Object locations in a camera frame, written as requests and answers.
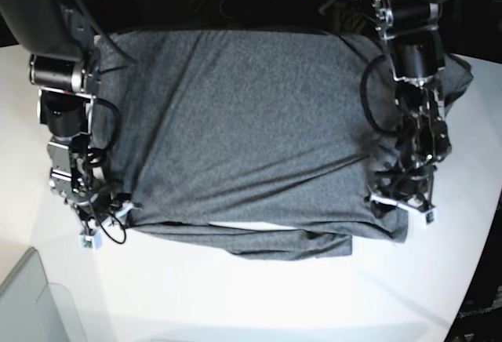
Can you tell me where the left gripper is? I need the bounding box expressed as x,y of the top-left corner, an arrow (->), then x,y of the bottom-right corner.
369,163 -> 436,216

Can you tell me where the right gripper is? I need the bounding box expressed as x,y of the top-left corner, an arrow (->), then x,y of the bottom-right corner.
64,192 -> 143,238

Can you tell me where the grey t-shirt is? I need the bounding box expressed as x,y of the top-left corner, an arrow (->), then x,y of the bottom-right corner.
92,27 -> 474,260

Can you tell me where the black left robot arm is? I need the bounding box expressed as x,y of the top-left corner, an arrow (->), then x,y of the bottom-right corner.
360,0 -> 451,224

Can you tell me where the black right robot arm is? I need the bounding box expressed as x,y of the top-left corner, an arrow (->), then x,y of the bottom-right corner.
1,0 -> 136,249

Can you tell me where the grey tray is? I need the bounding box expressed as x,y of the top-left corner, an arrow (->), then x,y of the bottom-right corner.
1,248 -> 88,342

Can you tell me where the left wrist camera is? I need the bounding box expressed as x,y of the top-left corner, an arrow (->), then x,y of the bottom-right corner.
422,207 -> 437,227

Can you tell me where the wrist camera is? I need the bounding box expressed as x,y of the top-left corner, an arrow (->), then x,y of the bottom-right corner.
78,231 -> 102,250
422,207 -> 437,227

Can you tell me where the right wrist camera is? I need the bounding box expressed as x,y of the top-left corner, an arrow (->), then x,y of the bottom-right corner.
78,231 -> 102,250

